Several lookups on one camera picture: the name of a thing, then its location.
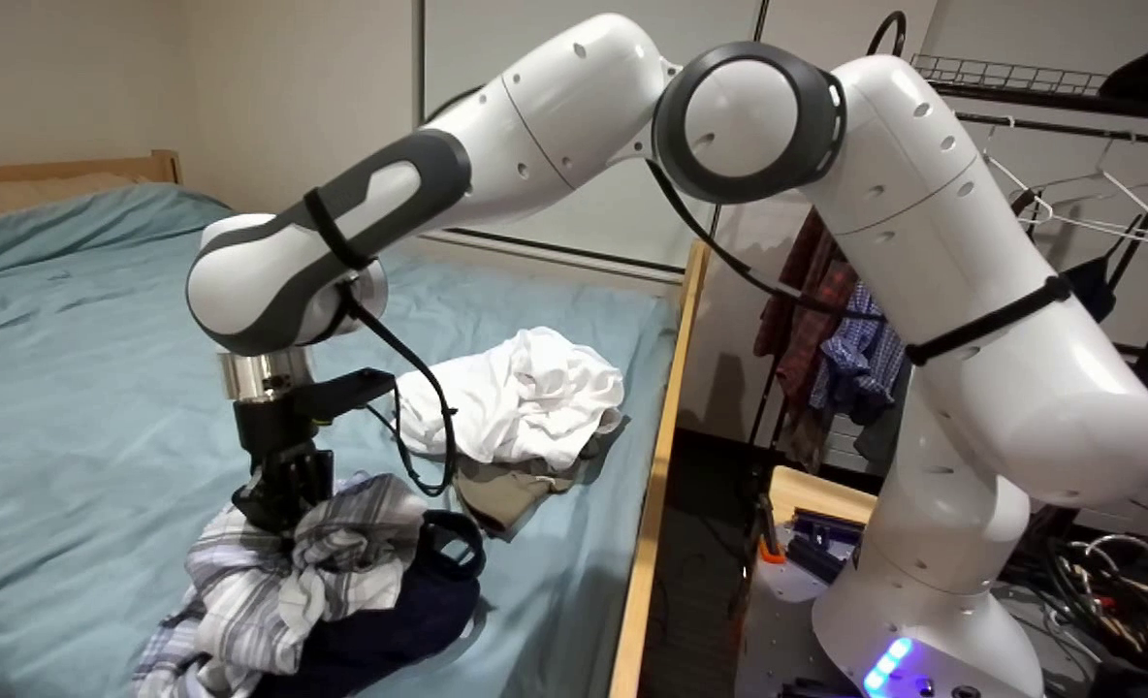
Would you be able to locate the khaki bucket hat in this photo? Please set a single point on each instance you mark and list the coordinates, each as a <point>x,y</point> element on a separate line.
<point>524,466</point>

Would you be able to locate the navy blue garment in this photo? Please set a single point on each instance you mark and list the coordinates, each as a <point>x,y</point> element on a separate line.
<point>434,603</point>

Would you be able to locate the black clothes rack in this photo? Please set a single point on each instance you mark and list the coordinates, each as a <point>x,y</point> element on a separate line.
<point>1069,89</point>

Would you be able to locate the white wire hanger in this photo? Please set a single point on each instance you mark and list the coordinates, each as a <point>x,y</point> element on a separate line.
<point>1087,200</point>

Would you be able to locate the hanging plaid clothes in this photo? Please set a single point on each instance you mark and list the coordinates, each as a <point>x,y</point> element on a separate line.
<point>830,359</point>

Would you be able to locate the blue bed cover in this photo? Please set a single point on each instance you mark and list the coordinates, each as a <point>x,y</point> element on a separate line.
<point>110,428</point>

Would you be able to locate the small wooden side table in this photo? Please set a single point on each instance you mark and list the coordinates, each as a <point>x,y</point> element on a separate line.
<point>796,488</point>

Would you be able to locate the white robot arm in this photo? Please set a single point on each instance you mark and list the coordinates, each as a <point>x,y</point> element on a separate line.
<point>1012,397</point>

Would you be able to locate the black tools on table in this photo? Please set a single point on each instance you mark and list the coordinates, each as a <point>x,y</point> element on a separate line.
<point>809,539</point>

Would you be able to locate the wooden bed frame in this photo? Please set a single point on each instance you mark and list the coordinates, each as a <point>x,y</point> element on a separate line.
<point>658,477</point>

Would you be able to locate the checkered blue white shirt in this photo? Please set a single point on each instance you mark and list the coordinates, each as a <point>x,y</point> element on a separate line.
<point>256,597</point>

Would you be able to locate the white crumpled shirt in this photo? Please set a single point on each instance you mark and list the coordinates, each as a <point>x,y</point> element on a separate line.
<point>533,373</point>

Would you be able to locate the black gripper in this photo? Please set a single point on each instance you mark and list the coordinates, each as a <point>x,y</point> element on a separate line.
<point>278,419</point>

